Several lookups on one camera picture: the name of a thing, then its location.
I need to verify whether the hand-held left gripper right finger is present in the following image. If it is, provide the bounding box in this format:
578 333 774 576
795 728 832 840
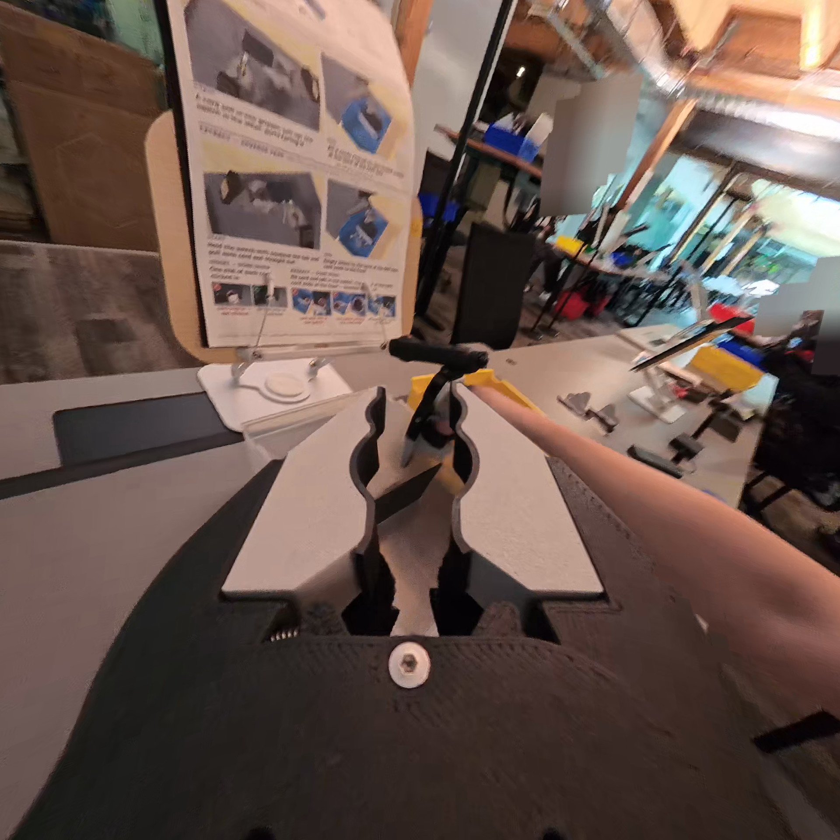
435 382 606 635

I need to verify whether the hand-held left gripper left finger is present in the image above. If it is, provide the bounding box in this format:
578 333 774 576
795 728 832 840
222 386 399 635

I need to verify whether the yellow plastic bin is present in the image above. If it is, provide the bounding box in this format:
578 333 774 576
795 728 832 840
689 344 765 395
407 369 544 494

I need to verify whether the person's right forearm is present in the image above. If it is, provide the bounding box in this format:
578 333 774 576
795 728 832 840
468 384 840 698

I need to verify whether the black chair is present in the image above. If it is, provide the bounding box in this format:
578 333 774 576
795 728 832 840
453 223 536 350

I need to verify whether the white display stand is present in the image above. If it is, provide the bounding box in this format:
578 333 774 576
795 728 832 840
197 357 352 431
629 314 756 424

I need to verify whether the black table mat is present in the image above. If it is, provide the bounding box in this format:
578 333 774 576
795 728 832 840
52 392 244 468

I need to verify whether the black stand pole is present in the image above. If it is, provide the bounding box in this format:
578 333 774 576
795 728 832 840
413 0 516 322

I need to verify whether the wooden top workbench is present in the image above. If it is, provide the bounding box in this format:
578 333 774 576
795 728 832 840
436 125 546 181

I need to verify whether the blue storage bin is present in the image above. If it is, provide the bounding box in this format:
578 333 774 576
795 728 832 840
484 121 542 161

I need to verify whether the printed instruction sheet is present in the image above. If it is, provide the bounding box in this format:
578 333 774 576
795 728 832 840
164 0 417 349

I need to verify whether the cardboard box with hexagon print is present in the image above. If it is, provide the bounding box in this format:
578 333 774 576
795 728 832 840
7 79 165 253

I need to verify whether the plain brown cardboard box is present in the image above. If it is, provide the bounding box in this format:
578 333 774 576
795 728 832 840
0 7 165 119

